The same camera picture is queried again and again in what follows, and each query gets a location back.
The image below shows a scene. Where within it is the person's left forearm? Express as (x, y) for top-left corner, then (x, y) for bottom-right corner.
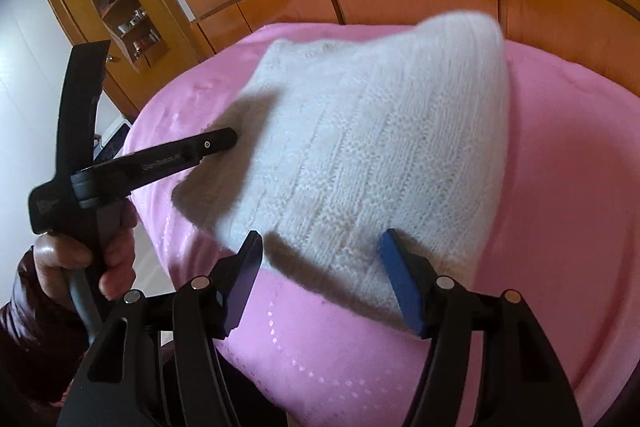
(0, 252), (93, 403)

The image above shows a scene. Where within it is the white fluffy knit sweater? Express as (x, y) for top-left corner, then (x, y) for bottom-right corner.
(170, 12), (511, 338)

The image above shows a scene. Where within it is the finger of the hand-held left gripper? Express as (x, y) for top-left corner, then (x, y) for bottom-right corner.
(62, 39), (110, 182)
(92, 127), (238, 192)

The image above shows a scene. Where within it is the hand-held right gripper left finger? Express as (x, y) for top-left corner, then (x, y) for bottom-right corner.
(56, 230), (264, 427)

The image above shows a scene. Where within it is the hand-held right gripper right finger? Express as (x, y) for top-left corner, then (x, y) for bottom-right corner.
(378, 229), (586, 427)

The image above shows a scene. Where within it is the pink blanket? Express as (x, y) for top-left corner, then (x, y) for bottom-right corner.
(122, 23), (640, 427)

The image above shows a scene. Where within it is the person's left hand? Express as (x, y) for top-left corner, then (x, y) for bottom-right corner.
(31, 202), (138, 303)

